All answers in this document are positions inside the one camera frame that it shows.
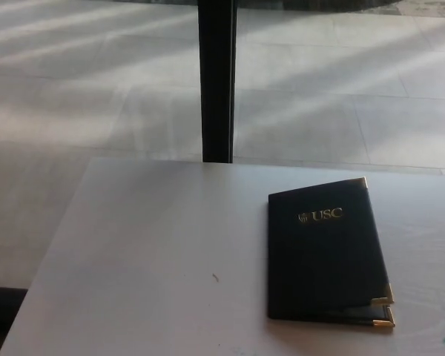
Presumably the black window frame post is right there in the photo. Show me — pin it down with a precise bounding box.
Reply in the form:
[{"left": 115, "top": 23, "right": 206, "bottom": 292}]
[{"left": 197, "top": 0, "right": 239, "bottom": 165}]

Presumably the black USC diary folder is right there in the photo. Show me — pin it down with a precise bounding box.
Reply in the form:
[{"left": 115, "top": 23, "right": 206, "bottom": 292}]
[{"left": 267, "top": 177, "right": 397, "bottom": 329}]

